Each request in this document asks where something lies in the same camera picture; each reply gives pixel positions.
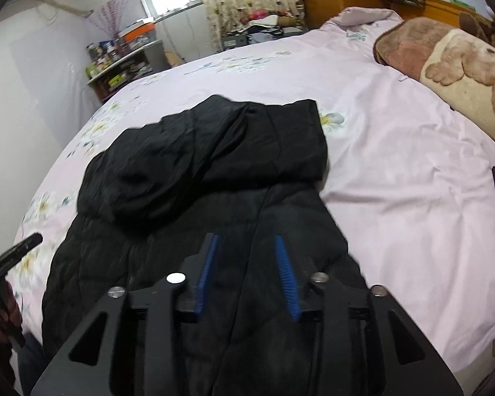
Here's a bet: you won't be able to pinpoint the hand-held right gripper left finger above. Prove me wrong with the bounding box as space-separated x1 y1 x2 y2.
31 233 220 396

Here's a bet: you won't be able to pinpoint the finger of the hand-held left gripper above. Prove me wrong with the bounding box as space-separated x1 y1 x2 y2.
0 232 44 273

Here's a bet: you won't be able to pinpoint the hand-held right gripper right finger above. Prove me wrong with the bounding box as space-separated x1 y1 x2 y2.
274 235 465 396

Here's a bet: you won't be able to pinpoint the black puffer jacket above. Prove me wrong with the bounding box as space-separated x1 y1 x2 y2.
41 95 372 396

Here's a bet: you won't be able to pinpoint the pile of clothes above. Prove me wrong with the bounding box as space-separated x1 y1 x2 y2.
243 7 307 42

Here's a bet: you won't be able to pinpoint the person's left hand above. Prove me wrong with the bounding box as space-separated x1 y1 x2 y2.
0 278 24 341

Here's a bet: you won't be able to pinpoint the person's left leg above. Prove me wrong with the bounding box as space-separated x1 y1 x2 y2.
16 333 47 396

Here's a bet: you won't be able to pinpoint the bed with pink floral sheet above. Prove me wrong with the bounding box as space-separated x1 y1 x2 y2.
12 6 495 376

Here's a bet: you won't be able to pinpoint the cluttered shelf unit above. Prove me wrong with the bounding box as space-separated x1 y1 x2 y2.
84 39 171 102

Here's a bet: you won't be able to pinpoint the black electronic box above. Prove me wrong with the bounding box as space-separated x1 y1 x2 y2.
220 34 248 50

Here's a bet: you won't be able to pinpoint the orange storage box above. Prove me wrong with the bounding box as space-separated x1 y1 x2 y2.
121 22 157 45

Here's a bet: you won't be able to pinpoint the pink flower branches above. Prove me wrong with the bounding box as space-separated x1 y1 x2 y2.
88 0 138 43

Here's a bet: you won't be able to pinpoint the plush bear print blanket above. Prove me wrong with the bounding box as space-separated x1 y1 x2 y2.
373 16 495 154

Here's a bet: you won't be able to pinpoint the wooden headboard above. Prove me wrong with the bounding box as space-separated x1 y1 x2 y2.
377 0 495 26

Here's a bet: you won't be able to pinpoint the brown teddy bear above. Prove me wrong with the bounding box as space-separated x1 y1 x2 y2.
458 10 495 54

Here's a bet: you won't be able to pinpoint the white wall pipe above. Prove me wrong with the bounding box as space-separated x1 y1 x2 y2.
25 0 96 20

